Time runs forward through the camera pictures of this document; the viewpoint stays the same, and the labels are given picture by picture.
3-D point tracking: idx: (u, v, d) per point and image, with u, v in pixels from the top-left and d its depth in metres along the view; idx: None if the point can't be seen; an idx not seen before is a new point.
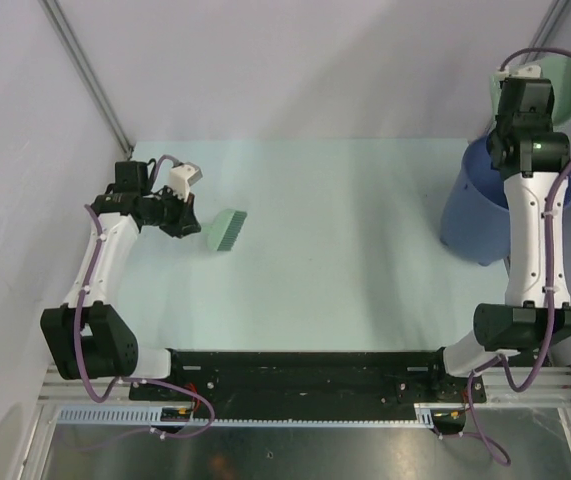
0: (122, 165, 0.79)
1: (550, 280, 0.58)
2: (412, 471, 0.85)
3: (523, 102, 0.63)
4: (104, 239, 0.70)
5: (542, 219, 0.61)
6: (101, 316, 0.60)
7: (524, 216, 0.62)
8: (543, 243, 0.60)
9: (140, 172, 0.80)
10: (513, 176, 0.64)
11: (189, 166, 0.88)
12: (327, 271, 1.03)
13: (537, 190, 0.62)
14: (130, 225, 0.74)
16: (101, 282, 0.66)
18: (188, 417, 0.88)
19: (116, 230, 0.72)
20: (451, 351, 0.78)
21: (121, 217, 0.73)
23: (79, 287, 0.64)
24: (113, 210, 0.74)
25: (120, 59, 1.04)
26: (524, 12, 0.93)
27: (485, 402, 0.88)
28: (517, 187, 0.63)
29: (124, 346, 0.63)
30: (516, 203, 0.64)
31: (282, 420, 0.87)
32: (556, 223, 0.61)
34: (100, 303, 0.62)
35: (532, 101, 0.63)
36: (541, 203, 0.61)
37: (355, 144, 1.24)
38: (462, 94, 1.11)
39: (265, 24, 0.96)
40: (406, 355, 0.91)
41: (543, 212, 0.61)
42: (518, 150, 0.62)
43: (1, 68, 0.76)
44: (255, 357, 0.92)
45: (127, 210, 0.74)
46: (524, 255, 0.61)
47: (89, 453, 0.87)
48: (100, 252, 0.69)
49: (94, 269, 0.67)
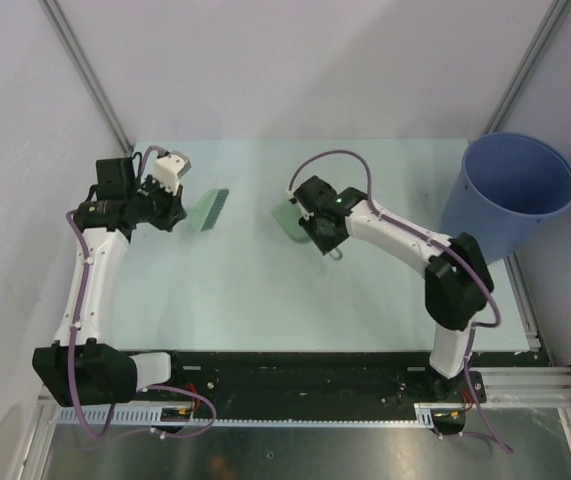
0: (104, 168, 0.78)
1: (425, 237, 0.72)
2: (412, 471, 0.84)
3: (313, 197, 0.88)
4: (91, 261, 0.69)
5: (381, 220, 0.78)
6: (94, 356, 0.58)
7: (376, 232, 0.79)
8: (398, 228, 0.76)
9: (123, 175, 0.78)
10: (350, 228, 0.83)
11: (177, 156, 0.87)
12: (325, 272, 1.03)
13: (363, 213, 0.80)
14: (118, 239, 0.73)
16: (92, 316, 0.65)
18: (188, 417, 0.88)
19: (104, 251, 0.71)
20: (435, 353, 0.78)
21: (107, 235, 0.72)
23: (70, 323, 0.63)
24: (98, 222, 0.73)
25: (120, 59, 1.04)
26: (524, 12, 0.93)
27: (484, 401, 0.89)
28: (355, 229, 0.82)
29: (121, 377, 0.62)
30: (362, 231, 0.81)
31: (282, 420, 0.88)
32: (389, 214, 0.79)
34: (93, 342, 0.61)
35: (317, 190, 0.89)
36: (372, 215, 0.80)
37: (354, 144, 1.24)
38: (463, 95, 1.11)
39: (266, 24, 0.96)
40: (406, 357, 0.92)
41: (376, 217, 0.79)
42: (336, 215, 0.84)
43: (2, 69, 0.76)
44: (255, 357, 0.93)
45: (113, 225, 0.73)
46: (400, 246, 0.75)
47: (89, 453, 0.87)
48: (88, 277, 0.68)
49: (85, 299, 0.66)
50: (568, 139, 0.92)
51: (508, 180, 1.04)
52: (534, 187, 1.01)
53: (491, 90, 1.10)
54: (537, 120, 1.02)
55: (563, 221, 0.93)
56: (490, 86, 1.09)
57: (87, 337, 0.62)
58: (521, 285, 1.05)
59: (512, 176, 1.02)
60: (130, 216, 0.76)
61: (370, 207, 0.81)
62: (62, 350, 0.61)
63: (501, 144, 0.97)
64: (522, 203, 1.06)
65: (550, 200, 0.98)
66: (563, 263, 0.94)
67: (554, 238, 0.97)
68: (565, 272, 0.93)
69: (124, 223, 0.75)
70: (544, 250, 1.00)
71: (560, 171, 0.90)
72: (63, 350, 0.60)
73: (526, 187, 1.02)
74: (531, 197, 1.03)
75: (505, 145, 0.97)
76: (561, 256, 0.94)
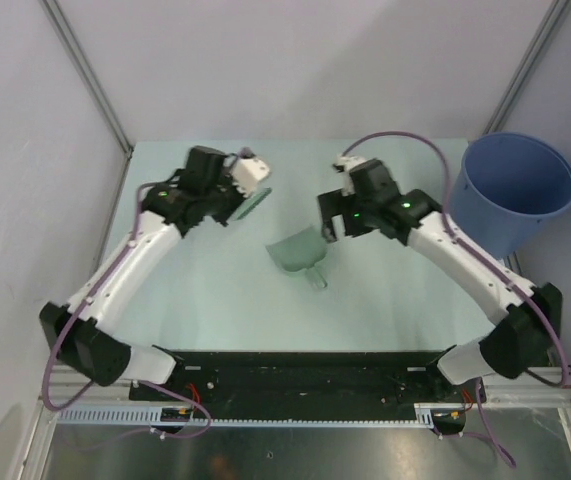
0: (193, 156, 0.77)
1: (505, 279, 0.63)
2: (412, 472, 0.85)
3: (375, 190, 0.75)
4: (133, 245, 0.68)
5: (456, 244, 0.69)
6: (88, 338, 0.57)
7: (443, 254, 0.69)
8: (472, 257, 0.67)
9: (208, 170, 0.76)
10: (411, 237, 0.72)
11: (260, 164, 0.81)
12: (326, 273, 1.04)
13: (435, 230, 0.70)
14: (170, 232, 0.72)
16: (107, 297, 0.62)
18: (188, 417, 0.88)
19: (149, 239, 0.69)
20: (447, 359, 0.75)
21: (160, 225, 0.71)
23: (84, 295, 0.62)
24: (161, 209, 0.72)
25: (121, 59, 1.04)
26: (524, 11, 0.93)
27: (484, 402, 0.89)
28: (419, 243, 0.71)
29: (107, 363, 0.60)
30: (428, 250, 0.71)
31: (282, 420, 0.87)
32: (465, 239, 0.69)
34: (92, 322, 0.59)
35: (381, 180, 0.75)
36: (445, 235, 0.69)
37: (355, 145, 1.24)
38: (464, 94, 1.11)
39: (266, 24, 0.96)
40: (406, 357, 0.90)
41: (450, 238, 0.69)
42: (399, 219, 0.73)
43: (1, 69, 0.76)
44: (255, 357, 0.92)
45: (172, 218, 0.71)
46: (471, 278, 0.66)
47: (90, 453, 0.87)
48: (124, 258, 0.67)
49: (109, 279, 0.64)
50: (568, 138, 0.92)
51: (508, 181, 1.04)
52: (535, 188, 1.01)
53: (491, 89, 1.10)
54: (537, 119, 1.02)
55: (563, 220, 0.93)
56: (491, 85, 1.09)
57: (89, 316, 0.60)
58: None
59: (513, 178, 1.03)
60: (192, 214, 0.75)
61: (444, 225, 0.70)
62: (64, 314, 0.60)
63: (501, 144, 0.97)
64: (524, 203, 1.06)
65: (550, 201, 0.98)
66: (563, 263, 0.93)
67: (554, 238, 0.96)
68: (565, 272, 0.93)
69: (184, 219, 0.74)
70: (544, 249, 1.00)
71: (561, 172, 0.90)
72: (65, 315, 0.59)
73: (527, 188, 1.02)
74: (531, 197, 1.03)
75: (505, 145, 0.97)
76: (561, 256, 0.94)
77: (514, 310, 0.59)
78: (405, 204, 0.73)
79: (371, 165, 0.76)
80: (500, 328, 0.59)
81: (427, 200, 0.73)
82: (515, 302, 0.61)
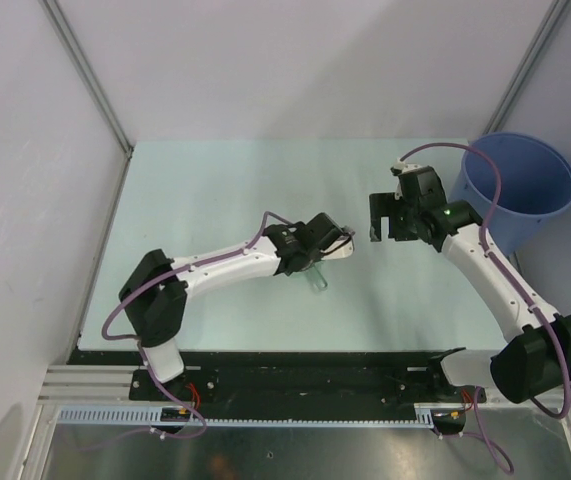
0: (321, 220, 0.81)
1: (529, 300, 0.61)
2: (412, 471, 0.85)
3: (421, 195, 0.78)
4: (245, 253, 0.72)
5: (487, 258, 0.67)
6: (171, 294, 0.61)
7: (472, 265, 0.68)
8: (501, 272, 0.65)
9: (326, 234, 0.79)
10: (444, 243, 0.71)
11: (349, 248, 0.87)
12: (326, 273, 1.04)
13: (468, 240, 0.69)
14: (274, 264, 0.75)
16: (204, 275, 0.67)
18: (188, 417, 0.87)
19: (259, 255, 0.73)
20: (451, 363, 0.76)
21: (272, 253, 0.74)
23: (190, 261, 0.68)
24: (277, 242, 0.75)
25: (121, 58, 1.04)
26: (524, 11, 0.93)
27: (485, 402, 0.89)
28: (451, 251, 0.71)
29: (161, 325, 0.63)
30: (459, 259, 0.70)
31: (281, 420, 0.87)
32: (498, 254, 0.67)
34: (183, 284, 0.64)
35: (428, 185, 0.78)
36: (478, 247, 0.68)
37: (356, 145, 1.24)
38: (464, 94, 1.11)
39: (267, 24, 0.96)
40: (407, 357, 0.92)
41: (483, 251, 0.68)
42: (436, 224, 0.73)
43: (2, 68, 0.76)
44: (255, 357, 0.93)
45: (283, 253, 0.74)
46: (494, 293, 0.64)
47: (90, 453, 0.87)
48: (232, 256, 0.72)
49: (213, 262, 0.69)
50: (568, 138, 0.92)
51: (508, 182, 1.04)
52: (534, 189, 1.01)
53: (491, 89, 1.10)
54: (537, 119, 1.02)
55: (563, 220, 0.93)
56: (491, 85, 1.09)
57: (183, 279, 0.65)
58: None
59: (513, 179, 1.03)
60: (294, 262, 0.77)
61: (479, 236, 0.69)
62: (164, 266, 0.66)
63: (500, 145, 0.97)
64: (523, 204, 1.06)
65: (551, 201, 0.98)
66: (563, 263, 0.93)
67: (554, 238, 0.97)
68: (565, 272, 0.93)
69: (285, 262, 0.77)
70: (544, 249, 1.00)
71: (561, 172, 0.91)
72: (165, 266, 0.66)
73: (528, 188, 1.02)
74: (531, 198, 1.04)
75: (505, 146, 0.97)
76: (561, 256, 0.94)
77: (530, 330, 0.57)
78: (447, 211, 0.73)
79: (428, 172, 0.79)
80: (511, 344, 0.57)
81: (468, 210, 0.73)
82: (534, 325, 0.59)
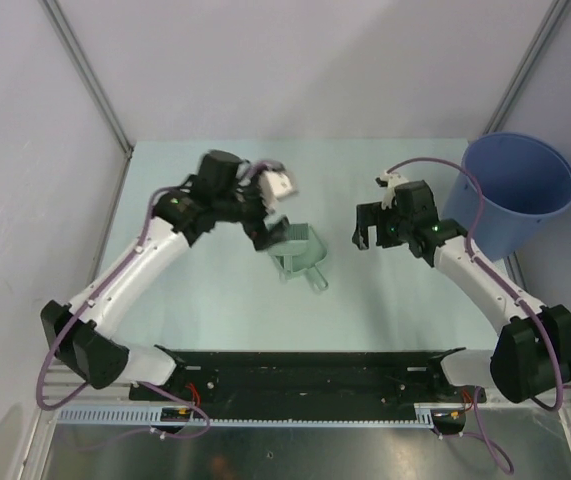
0: (207, 162, 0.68)
1: (515, 295, 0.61)
2: (412, 472, 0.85)
3: (415, 212, 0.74)
4: (139, 251, 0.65)
5: (474, 263, 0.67)
6: (87, 339, 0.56)
7: (460, 271, 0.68)
8: (487, 274, 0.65)
9: (220, 180, 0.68)
10: (435, 256, 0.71)
11: (286, 180, 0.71)
12: (326, 273, 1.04)
13: (455, 248, 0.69)
14: (177, 242, 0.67)
16: (109, 301, 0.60)
18: (188, 417, 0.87)
19: (156, 247, 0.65)
20: (452, 364, 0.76)
21: (171, 233, 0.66)
23: (87, 296, 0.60)
24: (172, 215, 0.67)
25: (121, 58, 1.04)
26: (523, 11, 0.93)
27: (485, 402, 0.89)
28: (441, 262, 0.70)
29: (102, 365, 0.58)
30: (448, 269, 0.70)
31: (282, 420, 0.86)
32: (484, 258, 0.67)
34: (91, 325, 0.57)
35: (422, 202, 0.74)
36: (465, 253, 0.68)
37: (355, 144, 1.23)
38: (464, 94, 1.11)
39: (266, 24, 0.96)
40: (405, 357, 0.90)
41: (469, 256, 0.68)
42: (427, 242, 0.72)
43: (2, 69, 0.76)
44: (255, 356, 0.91)
45: (183, 226, 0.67)
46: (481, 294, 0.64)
47: (89, 453, 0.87)
48: (128, 264, 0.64)
49: (111, 282, 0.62)
50: (567, 138, 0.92)
51: (508, 182, 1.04)
52: (534, 188, 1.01)
53: (491, 89, 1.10)
54: (537, 119, 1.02)
55: (563, 220, 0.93)
56: (491, 85, 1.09)
57: (88, 318, 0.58)
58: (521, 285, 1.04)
59: (513, 179, 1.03)
60: (202, 225, 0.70)
61: (465, 243, 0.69)
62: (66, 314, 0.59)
63: (500, 145, 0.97)
64: (521, 203, 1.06)
65: (550, 201, 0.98)
66: (563, 262, 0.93)
67: (554, 238, 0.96)
68: (566, 272, 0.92)
69: (193, 229, 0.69)
70: (544, 249, 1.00)
71: (560, 172, 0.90)
72: (64, 314, 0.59)
73: (528, 188, 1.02)
74: (531, 198, 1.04)
75: (504, 146, 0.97)
76: (561, 256, 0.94)
77: (517, 322, 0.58)
78: (435, 229, 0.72)
79: (420, 185, 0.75)
80: (502, 339, 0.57)
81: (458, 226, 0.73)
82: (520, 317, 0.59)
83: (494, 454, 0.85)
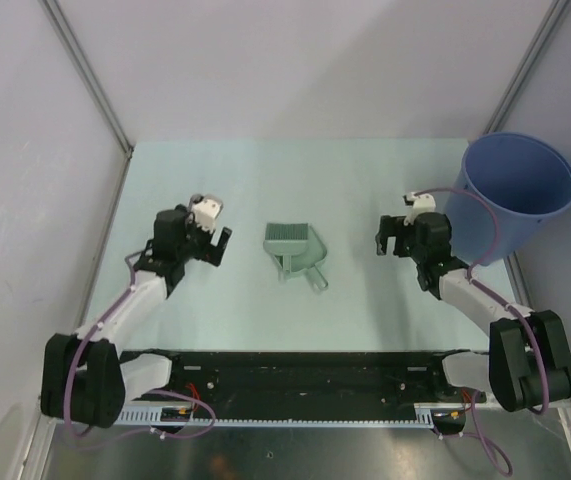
0: (162, 228, 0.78)
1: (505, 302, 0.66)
2: (411, 471, 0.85)
3: (430, 247, 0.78)
4: (133, 289, 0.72)
5: (472, 285, 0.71)
6: (100, 356, 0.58)
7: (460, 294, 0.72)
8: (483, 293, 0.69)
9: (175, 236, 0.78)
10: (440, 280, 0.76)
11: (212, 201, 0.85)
12: (326, 273, 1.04)
13: (455, 275, 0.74)
14: (160, 287, 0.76)
16: (116, 324, 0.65)
18: (188, 417, 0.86)
19: (146, 286, 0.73)
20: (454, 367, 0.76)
21: (153, 279, 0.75)
23: (94, 322, 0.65)
24: (152, 268, 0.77)
25: (120, 58, 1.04)
26: (524, 11, 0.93)
27: (484, 401, 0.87)
28: (445, 289, 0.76)
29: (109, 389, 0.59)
30: (451, 294, 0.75)
31: (282, 420, 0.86)
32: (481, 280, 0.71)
34: (106, 343, 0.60)
35: (439, 240, 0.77)
36: (464, 278, 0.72)
37: (356, 145, 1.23)
38: (464, 94, 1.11)
39: (267, 24, 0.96)
40: (403, 357, 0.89)
41: (468, 280, 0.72)
42: (434, 277, 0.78)
43: (1, 68, 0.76)
44: (256, 356, 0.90)
45: (162, 274, 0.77)
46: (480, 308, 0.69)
47: (91, 452, 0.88)
48: (124, 299, 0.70)
49: (115, 310, 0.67)
50: (568, 138, 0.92)
51: (510, 182, 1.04)
52: (535, 188, 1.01)
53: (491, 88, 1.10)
54: (538, 119, 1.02)
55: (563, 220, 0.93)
56: (491, 85, 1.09)
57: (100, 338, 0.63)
58: (521, 285, 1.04)
59: (514, 179, 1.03)
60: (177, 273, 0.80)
61: (465, 271, 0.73)
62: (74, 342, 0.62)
63: (500, 145, 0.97)
64: (522, 202, 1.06)
65: (551, 201, 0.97)
66: (563, 263, 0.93)
67: (554, 238, 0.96)
68: (566, 271, 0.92)
69: (171, 280, 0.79)
70: (544, 248, 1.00)
71: (561, 172, 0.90)
72: (73, 343, 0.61)
73: (529, 188, 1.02)
74: (532, 197, 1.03)
75: (505, 146, 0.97)
76: (561, 255, 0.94)
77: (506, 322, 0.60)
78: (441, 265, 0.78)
79: (442, 225, 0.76)
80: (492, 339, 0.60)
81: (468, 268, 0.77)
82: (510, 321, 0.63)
83: (492, 455, 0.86)
